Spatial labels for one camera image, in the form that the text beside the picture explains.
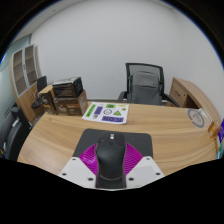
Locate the black box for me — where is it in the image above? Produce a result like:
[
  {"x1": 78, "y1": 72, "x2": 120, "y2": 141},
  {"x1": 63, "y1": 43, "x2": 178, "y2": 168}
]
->
[{"x1": 51, "y1": 76, "x2": 84, "y2": 99}]

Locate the small black chair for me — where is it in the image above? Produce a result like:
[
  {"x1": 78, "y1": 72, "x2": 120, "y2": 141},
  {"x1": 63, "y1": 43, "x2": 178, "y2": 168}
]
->
[{"x1": 30, "y1": 75, "x2": 48, "y2": 109}]

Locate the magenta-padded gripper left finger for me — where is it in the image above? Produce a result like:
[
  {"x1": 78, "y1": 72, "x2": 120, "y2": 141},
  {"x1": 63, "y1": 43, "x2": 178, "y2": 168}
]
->
[{"x1": 58, "y1": 143, "x2": 100, "y2": 189}]

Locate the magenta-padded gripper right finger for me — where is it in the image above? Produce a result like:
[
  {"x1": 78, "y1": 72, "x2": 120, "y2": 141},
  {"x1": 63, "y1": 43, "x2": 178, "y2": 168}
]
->
[{"x1": 123, "y1": 142, "x2": 166, "y2": 189}]

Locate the black computer mouse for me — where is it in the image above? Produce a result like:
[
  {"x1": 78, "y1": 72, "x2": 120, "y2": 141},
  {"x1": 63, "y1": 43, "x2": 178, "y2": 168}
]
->
[{"x1": 94, "y1": 130, "x2": 128, "y2": 190}]

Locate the clear bag with grey ring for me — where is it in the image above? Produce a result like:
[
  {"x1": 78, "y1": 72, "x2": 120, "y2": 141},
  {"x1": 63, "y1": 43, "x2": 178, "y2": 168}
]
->
[{"x1": 187, "y1": 107, "x2": 212, "y2": 129}]

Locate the large brown cardboard box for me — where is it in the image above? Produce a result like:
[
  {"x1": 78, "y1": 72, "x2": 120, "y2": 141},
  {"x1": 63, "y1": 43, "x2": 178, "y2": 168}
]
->
[{"x1": 53, "y1": 89, "x2": 89, "y2": 117}]

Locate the wooden shelf unit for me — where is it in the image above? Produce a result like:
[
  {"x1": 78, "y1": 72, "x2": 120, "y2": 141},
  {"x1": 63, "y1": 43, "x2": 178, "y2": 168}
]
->
[{"x1": 8, "y1": 44, "x2": 43, "y2": 124}]

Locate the dark grey mouse pad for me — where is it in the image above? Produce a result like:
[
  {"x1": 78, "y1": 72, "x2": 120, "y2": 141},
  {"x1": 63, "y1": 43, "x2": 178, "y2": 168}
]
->
[{"x1": 72, "y1": 128, "x2": 154, "y2": 159}]

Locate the wooden side desk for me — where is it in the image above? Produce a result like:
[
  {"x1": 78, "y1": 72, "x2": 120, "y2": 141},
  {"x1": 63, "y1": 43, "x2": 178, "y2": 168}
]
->
[{"x1": 166, "y1": 77, "x2": 221, "y2": 121}]

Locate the small brown cardboard box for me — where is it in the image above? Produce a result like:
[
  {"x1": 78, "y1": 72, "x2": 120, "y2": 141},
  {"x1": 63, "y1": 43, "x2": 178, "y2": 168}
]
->
[{"x1": 38, "y1": 84, "x2": 58, "y2": 115}]

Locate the black padded office chair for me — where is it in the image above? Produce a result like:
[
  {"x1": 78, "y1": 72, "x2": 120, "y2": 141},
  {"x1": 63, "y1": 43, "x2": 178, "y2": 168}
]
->
[{"x1": 0, "y1": 106, "x2": 34, "y2": 162}]

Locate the white sticker sheet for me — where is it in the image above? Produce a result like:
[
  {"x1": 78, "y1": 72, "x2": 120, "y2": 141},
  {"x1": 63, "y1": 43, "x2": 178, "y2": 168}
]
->
[{"x1": 81, "y1": 101, "x2": 130, "y2": 125}]

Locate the grey backpack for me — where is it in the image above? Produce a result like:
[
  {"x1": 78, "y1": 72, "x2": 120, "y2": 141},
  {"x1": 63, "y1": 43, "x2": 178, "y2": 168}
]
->
[{"x1": 128, "y1": 70, "x2": 164, "y2": 106}]

